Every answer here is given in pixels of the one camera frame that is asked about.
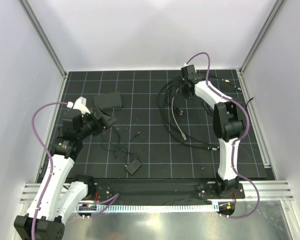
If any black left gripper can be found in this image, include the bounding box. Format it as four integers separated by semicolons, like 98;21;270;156
76;105;117;140

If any black network switch box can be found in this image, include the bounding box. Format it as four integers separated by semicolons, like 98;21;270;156
93;91;123;111

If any black ethernet cable pulled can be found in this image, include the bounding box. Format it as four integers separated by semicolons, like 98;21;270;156
165;80;183;116

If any grey ethernet cable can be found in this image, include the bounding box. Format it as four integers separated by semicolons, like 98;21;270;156
171;96;188;140

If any thick black cable lifted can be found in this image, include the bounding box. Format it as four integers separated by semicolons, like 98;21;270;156
156;75;220;151

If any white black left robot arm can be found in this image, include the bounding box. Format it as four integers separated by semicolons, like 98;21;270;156
13;106;117;240

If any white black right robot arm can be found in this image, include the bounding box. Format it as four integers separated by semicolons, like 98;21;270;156
173;65;249;198

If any small black adapter box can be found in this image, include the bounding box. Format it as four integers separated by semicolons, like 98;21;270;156
124;159;142;175

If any black grid mat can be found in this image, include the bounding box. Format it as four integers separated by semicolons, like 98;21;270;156
36;69;276;180

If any black cable bundle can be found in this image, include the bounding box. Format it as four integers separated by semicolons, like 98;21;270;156
99;126;142;163

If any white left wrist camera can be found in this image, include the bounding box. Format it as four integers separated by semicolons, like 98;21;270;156
66;96;91;115

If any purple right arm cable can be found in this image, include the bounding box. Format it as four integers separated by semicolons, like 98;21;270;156
186;52;260;220

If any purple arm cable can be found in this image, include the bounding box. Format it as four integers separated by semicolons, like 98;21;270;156
31;101;120;240
186;52;260;220

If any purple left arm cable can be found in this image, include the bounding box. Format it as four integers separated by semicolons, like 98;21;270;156
31;101;120;240

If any left aluminium corner post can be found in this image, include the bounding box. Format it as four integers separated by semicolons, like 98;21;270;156
18;0;68;78

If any aluminium corner post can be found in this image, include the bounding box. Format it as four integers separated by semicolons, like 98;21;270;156
18;0;68;78
239;0;287;75

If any white slotted cable duct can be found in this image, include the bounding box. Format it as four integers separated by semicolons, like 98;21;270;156
75;203;219;214

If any right aluminium corner post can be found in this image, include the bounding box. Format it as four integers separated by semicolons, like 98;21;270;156
239;0;287;75

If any aluminium front frame rail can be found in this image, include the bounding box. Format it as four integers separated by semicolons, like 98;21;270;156
19;181;295;205

